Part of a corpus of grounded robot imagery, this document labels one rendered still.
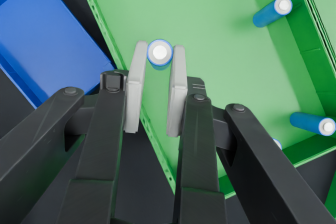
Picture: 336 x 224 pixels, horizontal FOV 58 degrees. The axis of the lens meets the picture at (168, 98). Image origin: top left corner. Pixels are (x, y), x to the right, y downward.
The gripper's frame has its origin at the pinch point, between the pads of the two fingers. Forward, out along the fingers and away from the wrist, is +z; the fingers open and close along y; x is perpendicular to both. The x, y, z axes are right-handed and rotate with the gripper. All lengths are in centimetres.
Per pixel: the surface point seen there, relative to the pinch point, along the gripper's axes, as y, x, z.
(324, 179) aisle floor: 46, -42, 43
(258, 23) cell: 10.6, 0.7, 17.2
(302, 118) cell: 16.1, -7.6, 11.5
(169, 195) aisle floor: 6, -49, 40
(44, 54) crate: -28, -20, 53
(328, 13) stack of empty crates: 32, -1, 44
